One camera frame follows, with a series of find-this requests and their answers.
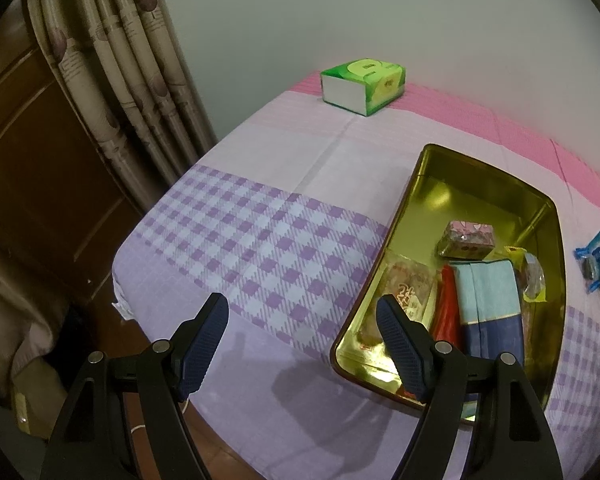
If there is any red snack packet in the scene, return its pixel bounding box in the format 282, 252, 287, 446
432, 265, 463, 346

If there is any gold metal tin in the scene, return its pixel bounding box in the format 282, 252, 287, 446
330, 144, 567, 426

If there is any purple checkered tablecloth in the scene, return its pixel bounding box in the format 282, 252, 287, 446
112, 71, 600, 480

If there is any cardboard box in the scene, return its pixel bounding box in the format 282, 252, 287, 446
10, 355, 76, 441

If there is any clear cookie packet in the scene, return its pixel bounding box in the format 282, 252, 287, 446
505, 245, 547, 303

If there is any teal and navy snack packet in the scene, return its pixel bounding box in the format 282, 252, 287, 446
452, 260, 526, 366

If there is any blue candy packet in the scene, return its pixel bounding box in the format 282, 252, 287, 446
574, 229, 600, 295

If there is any beige patterned curtain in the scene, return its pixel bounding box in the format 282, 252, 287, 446
25, 0, 218, 211

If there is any green tissue box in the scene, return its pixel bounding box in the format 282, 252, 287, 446
320, 58, 407, 118

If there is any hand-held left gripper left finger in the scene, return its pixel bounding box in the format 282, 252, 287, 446
40, 291, 229, 480

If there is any white cable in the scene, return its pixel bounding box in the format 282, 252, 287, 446
129, 400, 188, 436

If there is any beige cloth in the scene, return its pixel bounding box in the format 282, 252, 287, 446
0, 235, 73, 391

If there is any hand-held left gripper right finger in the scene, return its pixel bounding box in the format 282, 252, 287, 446
375, 294, 563, 480

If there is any brown wooden door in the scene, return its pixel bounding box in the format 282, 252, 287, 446
0, 0, 146, 306

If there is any clear white-printed snack packet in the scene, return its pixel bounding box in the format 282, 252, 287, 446
360, 255, 438, 356

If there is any pink snack packet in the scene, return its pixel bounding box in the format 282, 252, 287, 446
437, 220, 497, 259

